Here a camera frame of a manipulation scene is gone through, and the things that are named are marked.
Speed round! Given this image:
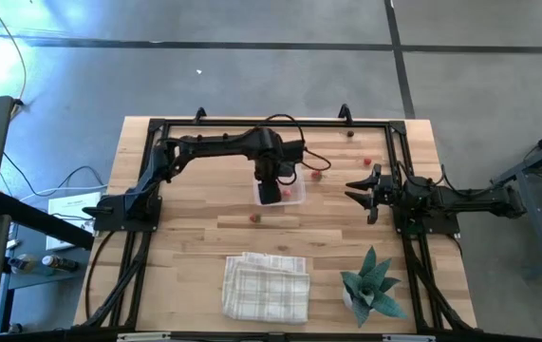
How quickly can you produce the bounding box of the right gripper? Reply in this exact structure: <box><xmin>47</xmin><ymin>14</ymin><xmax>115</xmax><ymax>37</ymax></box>
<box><xmin>344</xmin><ymin>163</ymin><xmax>403</xmax><ymax>225</ymax></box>

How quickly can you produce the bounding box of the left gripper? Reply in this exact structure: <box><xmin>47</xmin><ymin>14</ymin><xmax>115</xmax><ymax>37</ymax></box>
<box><xmin>252</xmin><ymin>154</ymin><xmax>297</xmax><ymax>206</ymax></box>

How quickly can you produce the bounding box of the clear plastic tupperware container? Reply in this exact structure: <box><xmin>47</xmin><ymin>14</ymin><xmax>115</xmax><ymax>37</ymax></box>
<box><xmin>252</xmin><ymin>163</ymin><xmax>308</xmax><ymax>207</ymax></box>

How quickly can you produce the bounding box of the teal artificial succulent plant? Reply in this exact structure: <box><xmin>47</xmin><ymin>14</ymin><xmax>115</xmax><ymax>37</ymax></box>
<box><xmin>340</xmin><ymin>245</ymin><xmax>408</xmax><ymax>329</ymax></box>

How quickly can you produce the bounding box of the white plaid dish towel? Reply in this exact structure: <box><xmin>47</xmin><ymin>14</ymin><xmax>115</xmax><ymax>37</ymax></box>
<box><xmin>221</xmin><ymin>251</ymin><xmax>311</xmax><ymax>324</ymax></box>

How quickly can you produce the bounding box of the white plant pot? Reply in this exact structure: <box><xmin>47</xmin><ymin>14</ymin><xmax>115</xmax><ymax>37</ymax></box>
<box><xmin>342</xmin><ymin>287</ymin><xmax>362</xmax><ymax>311</ymax></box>

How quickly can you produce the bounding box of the blue-grey metal cart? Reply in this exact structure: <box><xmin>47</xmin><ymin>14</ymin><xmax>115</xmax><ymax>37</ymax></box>
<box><xmin>491</xmin><ymin>117</ymin><xmax>542</xmax><ymax>281</ymax></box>

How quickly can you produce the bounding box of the white cardboard box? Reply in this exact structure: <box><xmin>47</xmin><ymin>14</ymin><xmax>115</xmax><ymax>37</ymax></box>
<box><xmin>46</xmin><ymin>191</ymin><xmax>103</xmax><ymax>252</ymax></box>

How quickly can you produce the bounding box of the dark bottle with white cap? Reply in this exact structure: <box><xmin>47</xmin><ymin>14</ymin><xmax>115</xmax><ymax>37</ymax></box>
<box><xmin>41</xmin><ymin>255</ymin><xmax>80</xmax><ymax>274</ymax></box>

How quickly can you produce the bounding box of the black side desk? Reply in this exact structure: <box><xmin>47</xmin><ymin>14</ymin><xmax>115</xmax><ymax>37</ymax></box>
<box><xmin>0</xmin><ymin>189</ymin><xmax>96</xmax><ymax>336</ymax></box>

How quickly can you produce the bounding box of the clear bottle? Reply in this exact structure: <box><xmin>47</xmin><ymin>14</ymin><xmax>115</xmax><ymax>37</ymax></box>
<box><xmin>8</xmin><ymin>254</ymin><xmax>44</xmax><ymax>276</ymax></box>

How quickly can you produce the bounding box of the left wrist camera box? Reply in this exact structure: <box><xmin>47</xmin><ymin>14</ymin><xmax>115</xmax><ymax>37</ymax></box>
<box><xmin>280</xmin><ymin>139</ymin><xmax>307</xmax><ymax>163</ymax></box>

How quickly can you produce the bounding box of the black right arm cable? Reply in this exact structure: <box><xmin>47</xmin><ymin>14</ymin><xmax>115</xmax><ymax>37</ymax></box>
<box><xmin>395</xmin><ymin>160</ymin><xmax>491</xmax><ymax>200</ymax></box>

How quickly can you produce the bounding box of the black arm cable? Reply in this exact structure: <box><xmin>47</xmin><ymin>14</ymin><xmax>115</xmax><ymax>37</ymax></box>
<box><xmin>395</xmin><ymin>160</ymin><xmax>491</xmax><ymax>200</ymax></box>
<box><xmin>254</xmin><ymin>112</ymin><xmax>333</xmax><ymax>187</ymax></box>

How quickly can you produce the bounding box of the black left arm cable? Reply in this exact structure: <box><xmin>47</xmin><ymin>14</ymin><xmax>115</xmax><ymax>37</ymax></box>
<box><xmin>254</xmin><ymin>112</ymin><xmax>333</xmax><ymax>187</ymax></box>

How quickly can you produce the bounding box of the black aluminium table frame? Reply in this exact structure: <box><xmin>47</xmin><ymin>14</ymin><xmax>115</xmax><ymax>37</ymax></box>
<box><xmin>73</xmin><ymin>116</ymin><xmax>478</xmax><ymax>342</ymax></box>

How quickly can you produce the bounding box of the black cable loop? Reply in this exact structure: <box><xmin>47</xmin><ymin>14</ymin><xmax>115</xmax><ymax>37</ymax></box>
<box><xmin>84</xmin><ymin>230</ymin><xmax>116</xmax><ymax>320</ymax></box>

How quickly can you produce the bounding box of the white floor cable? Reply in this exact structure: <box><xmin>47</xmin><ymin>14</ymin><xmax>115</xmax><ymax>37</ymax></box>
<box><xmin>18</xmin><ymin>183</ymin><xmax>110</xmax><ymax>203</ymax></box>

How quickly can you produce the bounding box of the black floor cable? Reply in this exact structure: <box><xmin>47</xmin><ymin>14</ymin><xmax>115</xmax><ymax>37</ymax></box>
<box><xmin>2</xmin><ymin>151</ymin><xmax>106</xmax><ymax>199</ymax></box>

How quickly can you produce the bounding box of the yellow cable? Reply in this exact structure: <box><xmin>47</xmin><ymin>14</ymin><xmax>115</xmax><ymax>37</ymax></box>
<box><xmin>0</xmin><ymin>0</ymin><xmax>28</xmax><ymax>119</ymax></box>

